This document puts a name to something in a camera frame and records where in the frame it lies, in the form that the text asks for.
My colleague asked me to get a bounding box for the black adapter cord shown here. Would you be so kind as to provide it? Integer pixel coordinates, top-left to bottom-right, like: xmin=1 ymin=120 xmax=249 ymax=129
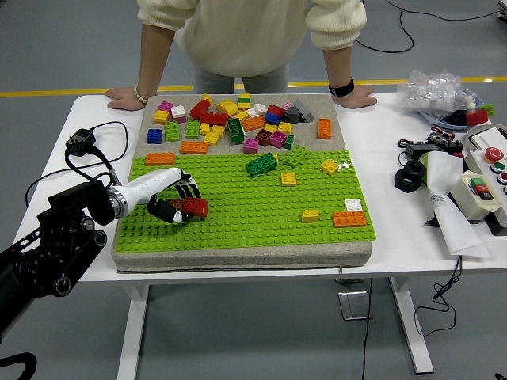
xmin=25 ymin=121 xmax=129 ymax=209

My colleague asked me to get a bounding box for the black hanging cable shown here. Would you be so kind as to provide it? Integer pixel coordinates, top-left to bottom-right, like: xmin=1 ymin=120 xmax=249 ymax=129
xmin=414 ymin=256 xmax=464 ymax=338
xmin=360 ymin=279 xmax=374 ymax=380

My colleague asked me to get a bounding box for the black power brick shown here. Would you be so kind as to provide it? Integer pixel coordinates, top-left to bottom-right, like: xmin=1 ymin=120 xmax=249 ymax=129
xmin=404 ymin=142 xmax=444 ymax=158

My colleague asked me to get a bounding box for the yellow curved brick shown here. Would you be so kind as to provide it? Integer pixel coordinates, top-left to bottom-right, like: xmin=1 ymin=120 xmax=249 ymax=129
xmin=216 ymin=100 xmax=240 ymax=117

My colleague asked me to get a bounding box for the yellow floor tape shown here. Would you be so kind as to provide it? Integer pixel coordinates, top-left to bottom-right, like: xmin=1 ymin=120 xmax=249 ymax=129
xmin=0 ymin=78 xmax=507 ymax=99

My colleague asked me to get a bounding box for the black floor cable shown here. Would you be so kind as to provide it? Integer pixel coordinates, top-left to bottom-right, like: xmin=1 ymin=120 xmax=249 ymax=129
xmin=384 ymin=0 xmax=507 ymax=22
xmin=354 ymin=7 xmax=416 ymax=55

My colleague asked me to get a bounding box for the black plastic part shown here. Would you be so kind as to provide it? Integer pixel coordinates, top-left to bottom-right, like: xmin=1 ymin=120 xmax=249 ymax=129
xmin=446 ymin=109 xmax=469 ymax=127

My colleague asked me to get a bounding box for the white button control box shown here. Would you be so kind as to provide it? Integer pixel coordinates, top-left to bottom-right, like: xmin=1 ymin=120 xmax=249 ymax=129
xmin=463 ymin=146 xmax=507 ymax=238

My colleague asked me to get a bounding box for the black servo module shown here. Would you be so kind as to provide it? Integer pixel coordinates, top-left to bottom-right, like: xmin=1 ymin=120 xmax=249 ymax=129
xmin=442 ymin=139 xmax=465 ymax=158

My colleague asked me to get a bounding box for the person's right hand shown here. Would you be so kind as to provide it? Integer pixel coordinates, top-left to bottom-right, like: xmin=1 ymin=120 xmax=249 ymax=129
xmin=104 ymin=86 xmax=147 ymax=112

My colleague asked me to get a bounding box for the clear plastic bag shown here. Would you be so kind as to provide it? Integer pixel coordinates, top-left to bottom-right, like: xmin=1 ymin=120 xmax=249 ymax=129
xmin=397 ymin=70 xmax=481 ymax=120

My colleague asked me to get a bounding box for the light blue bowl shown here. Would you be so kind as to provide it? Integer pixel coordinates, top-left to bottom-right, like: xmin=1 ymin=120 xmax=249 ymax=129
xmin=418 ymin=97 xmax=496 ymax=130

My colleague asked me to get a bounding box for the dark green long brick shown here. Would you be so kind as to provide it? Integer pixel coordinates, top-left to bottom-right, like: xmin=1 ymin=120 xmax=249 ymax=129
xmin=245 ymin=152 xmax=278 ymax=179
xmin=226 ymin=117 xmax=246 ymax=146

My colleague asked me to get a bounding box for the person's body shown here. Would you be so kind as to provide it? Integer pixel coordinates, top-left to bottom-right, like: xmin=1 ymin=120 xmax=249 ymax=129
xmin=136 ymin=0 xmax=368 ymax=95

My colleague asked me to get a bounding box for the black power adapter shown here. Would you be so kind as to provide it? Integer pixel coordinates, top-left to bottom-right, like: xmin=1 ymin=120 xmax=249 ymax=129
xmin=65 ymin=128 xmax=97 ymax=158

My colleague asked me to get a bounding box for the white paper sheet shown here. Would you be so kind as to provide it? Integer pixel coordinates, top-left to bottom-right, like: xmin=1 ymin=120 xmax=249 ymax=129
xmin=425 ymin=152 xmax=492 ymax=260

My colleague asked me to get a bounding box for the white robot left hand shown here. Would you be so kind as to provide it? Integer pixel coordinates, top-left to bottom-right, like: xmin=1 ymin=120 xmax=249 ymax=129
xmin=120 ymin=167 xmax=202 ymax=225

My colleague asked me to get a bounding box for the person's left hand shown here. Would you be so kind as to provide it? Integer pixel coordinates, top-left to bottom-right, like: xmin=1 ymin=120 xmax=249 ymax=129
xmin=333 ymin=84 xmax=379 ymax=110

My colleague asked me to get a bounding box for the black wristwatch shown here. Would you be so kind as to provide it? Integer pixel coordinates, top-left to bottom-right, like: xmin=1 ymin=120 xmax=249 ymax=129
xmin=328 ymin=78 xmax=356 ymax=97

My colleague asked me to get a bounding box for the yellow long brick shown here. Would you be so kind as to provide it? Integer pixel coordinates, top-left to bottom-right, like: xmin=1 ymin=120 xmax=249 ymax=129
xmin=203 ymin=125 xmax=227 ymax=147

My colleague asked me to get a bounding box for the large black nut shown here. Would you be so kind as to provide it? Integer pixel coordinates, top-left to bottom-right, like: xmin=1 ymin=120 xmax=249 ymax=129
xmin=393 ymin=161 xmax=429 ymax=194

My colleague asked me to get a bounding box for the red curved brick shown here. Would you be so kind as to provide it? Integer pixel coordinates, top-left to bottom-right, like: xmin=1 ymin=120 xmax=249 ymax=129
xmin=182 ymin=197 xmax=210 ymax=219

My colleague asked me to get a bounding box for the orange long brick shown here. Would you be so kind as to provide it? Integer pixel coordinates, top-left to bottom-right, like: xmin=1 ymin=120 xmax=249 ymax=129
xmin=144 ymin=152 xmax=177 ymax=167
xmin=178 ymin=140 xmax=209 ymax=156
xmin=332 ymin=211 xmax=368 ymax=229

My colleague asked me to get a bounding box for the grey sloped brick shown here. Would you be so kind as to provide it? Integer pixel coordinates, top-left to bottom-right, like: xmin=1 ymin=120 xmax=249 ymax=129
xmin=293 ymin=98 xmax=315 ymax=124

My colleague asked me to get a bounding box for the grey-brown mat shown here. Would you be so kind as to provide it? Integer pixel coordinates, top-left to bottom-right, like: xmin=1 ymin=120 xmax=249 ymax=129
xmin=110 ymin=93 xmax=373 ymax=276

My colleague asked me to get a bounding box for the small white switch box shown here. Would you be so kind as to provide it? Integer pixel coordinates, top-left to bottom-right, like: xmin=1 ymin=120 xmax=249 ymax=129
xmin=449 ymin=171 xmax=502 ymax=225

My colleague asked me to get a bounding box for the metal floor plate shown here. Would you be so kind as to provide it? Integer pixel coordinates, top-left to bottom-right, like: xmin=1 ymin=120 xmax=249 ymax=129
xmin=337 ymin=291 xmax=374 ymax=321

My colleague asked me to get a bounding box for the green studded baseplate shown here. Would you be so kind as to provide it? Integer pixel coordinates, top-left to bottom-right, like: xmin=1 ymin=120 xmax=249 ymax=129
xmin=114 ymin=149 xmax=378 ymax=254

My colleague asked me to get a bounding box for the white table leg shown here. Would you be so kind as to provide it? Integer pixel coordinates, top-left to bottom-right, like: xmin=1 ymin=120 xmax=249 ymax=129
xmin=389 ymin=278 xmax=435 ymax=375
xmin=116 ymin=285 xmax=150 ymax=380

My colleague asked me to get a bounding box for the red long brick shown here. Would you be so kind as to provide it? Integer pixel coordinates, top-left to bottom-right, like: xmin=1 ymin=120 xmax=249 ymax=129
xmin=200 ymin=112 xmax=230 ymax=127

